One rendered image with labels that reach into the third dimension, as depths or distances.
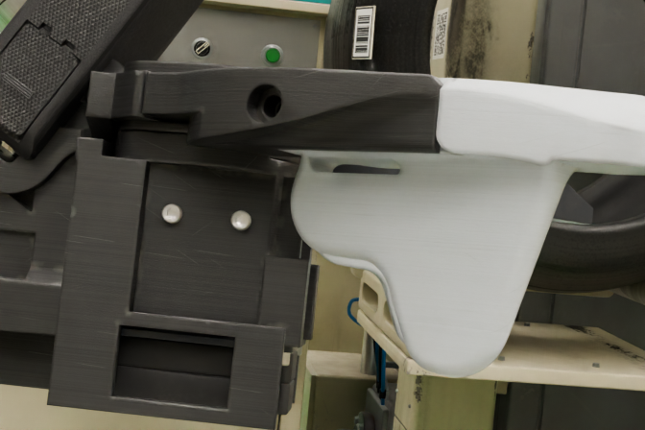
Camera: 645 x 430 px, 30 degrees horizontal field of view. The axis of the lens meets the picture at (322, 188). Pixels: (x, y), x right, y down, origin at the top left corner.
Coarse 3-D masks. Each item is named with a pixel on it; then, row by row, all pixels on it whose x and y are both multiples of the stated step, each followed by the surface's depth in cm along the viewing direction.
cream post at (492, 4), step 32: (448, 0) 179; (480, 0) 176; (512, 0) 177; (448, 32) 177; (480, 32) 176; (512, 32) 177; (448, 64) 177; (480, 64) 177; (512, 64) 177; (416, 384) 179; (448, 384) 179; (480, 384) 180; (416, 416) 179; (448, 416) 180; (480, 416) 180
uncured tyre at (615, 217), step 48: (336, 0) 152; (384, 0) 137; (432, 0) 136; (336, 48) 146; (384, 48) 136; (576, 192) 171; (624, 192) 169; (576, 240) 140; (624, 240) 141; (528, 288) 146; (576, 288) 144
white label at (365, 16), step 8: (360, 8) 138; (368, 8) 136; (360, 16) 138; (368, 16) 136; (360, 24) 138; (368, 24) 136; (360, 32) 137; (368, 32) 136; (360, 40) 137; (368, 40) 136; (352, 48) 139; (360, 48) 137; (368, 48) 136; (352, 56) 139; (360, 56) 137; (368, 56) 136
